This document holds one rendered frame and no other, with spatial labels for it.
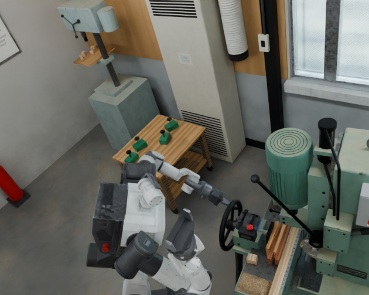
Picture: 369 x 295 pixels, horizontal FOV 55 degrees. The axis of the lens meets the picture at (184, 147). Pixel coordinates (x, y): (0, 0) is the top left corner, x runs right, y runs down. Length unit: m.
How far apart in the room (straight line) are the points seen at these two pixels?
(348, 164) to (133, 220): 0.83
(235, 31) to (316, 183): 1.57
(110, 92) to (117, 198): 2.18
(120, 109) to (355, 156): 2.55
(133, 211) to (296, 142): 0.70
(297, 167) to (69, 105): 3.33
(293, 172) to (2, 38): 3.10
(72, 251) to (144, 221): 1.96
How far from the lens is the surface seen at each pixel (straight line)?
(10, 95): 3.94
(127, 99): 3.52
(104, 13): 3.13
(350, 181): 1.30
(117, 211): 1.48
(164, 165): 1.98
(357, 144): 1.36
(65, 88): 4.25
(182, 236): 1.09
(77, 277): 3.20
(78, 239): 3.41
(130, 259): 1.39
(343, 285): 1.85
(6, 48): 3.86
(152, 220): 1.47
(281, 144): 1.38
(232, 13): 2.64
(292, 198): 1.50
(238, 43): 2.73
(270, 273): 1.74
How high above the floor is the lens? 2.44
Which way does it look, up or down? 40 degrees down
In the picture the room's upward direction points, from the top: 18 degrees counter-clockwise
